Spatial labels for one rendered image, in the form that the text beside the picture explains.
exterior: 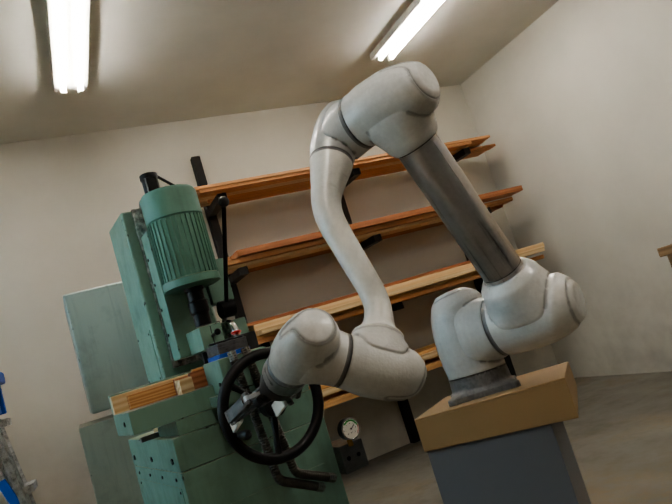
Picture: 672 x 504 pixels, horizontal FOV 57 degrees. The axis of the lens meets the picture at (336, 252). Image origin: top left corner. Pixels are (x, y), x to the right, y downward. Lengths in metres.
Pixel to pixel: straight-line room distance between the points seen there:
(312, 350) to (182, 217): 0.95
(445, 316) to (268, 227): 3.04
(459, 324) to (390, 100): 0.59
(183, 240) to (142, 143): 2.70
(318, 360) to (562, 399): 0.64
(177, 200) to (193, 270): 0.22
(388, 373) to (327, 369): 0.11
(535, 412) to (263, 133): 3.62
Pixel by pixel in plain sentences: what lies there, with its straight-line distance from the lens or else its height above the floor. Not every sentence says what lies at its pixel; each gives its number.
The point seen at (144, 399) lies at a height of 0.92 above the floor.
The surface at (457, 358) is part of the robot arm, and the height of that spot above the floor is 0.79.
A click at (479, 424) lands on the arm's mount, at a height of 0.63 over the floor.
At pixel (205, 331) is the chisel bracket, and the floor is 1.05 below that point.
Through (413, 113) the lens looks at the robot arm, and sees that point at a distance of 1.32.
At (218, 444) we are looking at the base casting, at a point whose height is 0.75.
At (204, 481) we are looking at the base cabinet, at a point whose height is 0.67.
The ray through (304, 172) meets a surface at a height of 2.01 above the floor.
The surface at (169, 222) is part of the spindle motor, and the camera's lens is 1.90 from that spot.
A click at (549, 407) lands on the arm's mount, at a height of 0.64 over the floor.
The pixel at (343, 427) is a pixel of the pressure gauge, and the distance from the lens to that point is 1.83.
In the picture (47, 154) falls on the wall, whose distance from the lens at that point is 4.48.
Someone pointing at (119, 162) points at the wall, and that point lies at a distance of 4.47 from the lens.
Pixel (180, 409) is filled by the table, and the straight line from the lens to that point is 1.72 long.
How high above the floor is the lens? 0.94
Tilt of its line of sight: 7 degrees up
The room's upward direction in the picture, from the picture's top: 17 degrees counter-clockwise
